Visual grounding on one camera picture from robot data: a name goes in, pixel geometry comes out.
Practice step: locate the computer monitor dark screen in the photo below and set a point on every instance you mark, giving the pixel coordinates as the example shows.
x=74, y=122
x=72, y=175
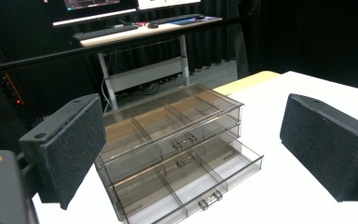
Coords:
x=90, y=11

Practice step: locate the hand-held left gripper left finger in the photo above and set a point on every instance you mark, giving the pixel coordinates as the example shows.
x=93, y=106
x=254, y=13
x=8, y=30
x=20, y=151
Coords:
x=71, y=149

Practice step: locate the short black keyboard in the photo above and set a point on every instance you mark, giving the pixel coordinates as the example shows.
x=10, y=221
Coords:
x=174, y=18

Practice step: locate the black computer mouse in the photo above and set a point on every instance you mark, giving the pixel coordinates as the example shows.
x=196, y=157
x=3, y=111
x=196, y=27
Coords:
x=153, y=25

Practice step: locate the black power strip red light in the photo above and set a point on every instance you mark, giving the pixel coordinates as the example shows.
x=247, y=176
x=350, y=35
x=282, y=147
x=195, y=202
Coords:
x=11, y=87

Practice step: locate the computer monitor white screen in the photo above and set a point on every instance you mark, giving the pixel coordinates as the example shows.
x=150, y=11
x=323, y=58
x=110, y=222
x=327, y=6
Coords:
x=164, y=3

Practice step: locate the black curtain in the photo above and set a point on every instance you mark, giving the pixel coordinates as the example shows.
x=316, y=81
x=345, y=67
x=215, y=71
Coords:
x=307, y=37

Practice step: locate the white standing desk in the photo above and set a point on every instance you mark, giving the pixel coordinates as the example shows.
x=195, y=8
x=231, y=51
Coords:
x=143, y=73

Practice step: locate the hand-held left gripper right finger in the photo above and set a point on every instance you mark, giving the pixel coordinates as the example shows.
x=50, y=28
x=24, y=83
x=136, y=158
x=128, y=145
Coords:
x=326, y=146

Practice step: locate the black horizontal metal rail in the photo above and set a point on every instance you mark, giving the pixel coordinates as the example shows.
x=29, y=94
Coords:
x=59, y=56

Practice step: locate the long black keyboard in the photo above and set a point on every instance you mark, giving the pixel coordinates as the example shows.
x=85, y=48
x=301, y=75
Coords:
x=105, y=31

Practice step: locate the clear grey drawer organizer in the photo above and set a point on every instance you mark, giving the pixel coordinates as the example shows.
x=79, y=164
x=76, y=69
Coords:
x=155, y=124

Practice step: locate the blue mouse pad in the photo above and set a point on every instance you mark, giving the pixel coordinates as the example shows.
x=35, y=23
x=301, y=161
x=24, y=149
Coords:
x=195, y=21

